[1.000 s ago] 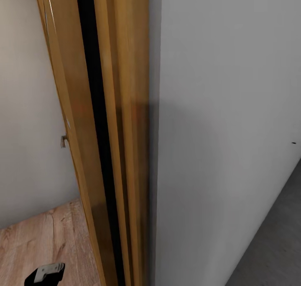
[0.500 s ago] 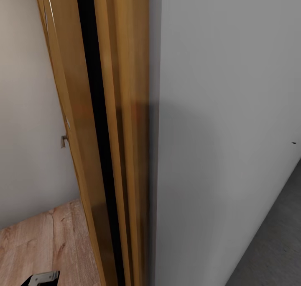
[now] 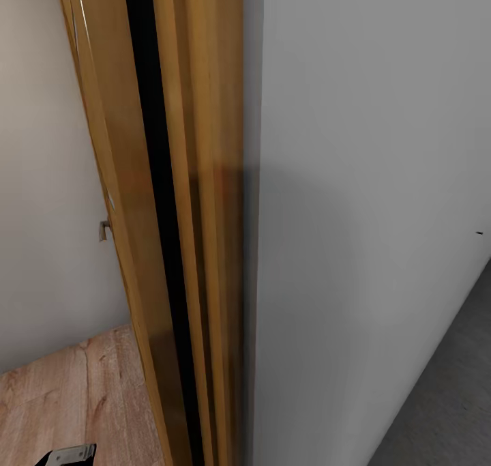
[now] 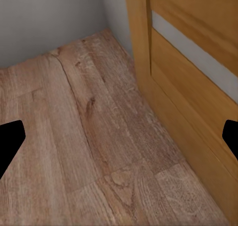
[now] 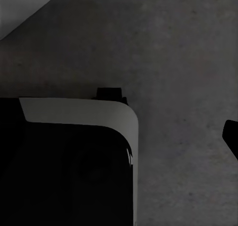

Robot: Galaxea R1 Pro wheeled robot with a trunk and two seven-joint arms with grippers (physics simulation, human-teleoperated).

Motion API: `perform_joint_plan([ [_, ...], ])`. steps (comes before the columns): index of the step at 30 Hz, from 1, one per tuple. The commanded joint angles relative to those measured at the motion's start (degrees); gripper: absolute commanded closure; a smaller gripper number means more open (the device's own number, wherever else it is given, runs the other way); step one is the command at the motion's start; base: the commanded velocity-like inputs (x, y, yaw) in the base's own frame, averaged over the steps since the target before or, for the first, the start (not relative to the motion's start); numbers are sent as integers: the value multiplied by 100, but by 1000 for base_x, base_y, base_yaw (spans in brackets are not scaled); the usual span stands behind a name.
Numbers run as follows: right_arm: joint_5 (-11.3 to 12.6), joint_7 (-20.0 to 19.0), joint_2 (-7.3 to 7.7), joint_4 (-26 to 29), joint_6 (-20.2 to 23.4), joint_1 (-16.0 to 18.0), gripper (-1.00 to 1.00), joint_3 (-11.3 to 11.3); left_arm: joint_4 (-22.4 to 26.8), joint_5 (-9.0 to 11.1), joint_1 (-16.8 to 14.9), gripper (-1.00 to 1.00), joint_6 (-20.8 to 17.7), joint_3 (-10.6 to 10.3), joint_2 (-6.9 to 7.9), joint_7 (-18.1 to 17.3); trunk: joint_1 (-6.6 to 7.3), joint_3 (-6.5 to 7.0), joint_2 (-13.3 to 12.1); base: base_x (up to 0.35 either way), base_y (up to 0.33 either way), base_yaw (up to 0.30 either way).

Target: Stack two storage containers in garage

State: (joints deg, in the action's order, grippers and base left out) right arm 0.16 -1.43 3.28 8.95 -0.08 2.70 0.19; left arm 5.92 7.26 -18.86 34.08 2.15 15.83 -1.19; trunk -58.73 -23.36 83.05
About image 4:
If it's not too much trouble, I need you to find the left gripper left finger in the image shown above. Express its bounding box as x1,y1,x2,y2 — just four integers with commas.
0,120,26,179

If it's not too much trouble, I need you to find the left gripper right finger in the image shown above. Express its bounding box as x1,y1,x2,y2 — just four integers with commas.
222,120,238,160

